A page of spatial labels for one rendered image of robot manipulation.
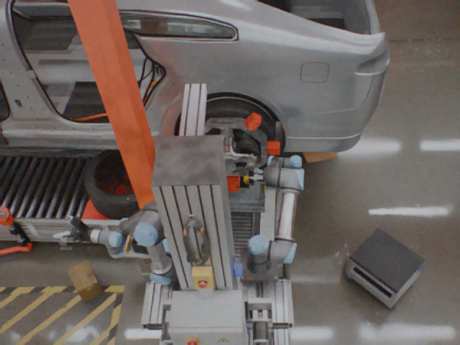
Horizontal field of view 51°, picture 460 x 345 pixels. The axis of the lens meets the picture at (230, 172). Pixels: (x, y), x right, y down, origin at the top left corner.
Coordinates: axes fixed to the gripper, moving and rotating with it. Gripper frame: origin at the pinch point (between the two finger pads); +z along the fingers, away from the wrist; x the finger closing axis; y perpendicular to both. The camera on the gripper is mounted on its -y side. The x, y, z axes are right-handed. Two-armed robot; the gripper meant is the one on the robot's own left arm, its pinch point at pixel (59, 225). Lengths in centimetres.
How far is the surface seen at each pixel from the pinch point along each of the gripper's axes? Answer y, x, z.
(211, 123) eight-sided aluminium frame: -3, 106, -53
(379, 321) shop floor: 117, 62, -186
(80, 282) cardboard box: 103, 29, 31
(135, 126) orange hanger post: -34, 52, -27
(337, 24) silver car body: -5, 272, -118
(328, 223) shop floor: 106, 137, -140
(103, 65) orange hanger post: -75, 45, -20
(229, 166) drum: 25, 97, -68
